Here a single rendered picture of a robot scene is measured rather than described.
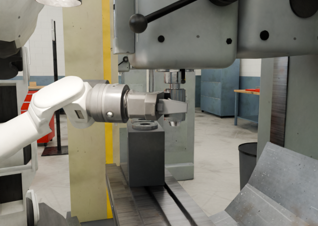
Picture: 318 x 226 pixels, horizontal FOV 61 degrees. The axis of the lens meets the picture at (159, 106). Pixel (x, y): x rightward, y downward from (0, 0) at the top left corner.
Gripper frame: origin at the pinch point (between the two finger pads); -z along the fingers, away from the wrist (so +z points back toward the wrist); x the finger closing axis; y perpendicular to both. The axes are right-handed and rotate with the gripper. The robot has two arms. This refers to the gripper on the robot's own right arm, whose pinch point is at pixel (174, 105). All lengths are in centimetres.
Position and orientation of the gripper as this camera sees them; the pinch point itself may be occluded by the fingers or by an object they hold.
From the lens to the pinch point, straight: 59.5
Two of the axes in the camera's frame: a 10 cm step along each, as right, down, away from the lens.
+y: -0.2, 9.9, 1.3
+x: 1.7, -1.2, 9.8
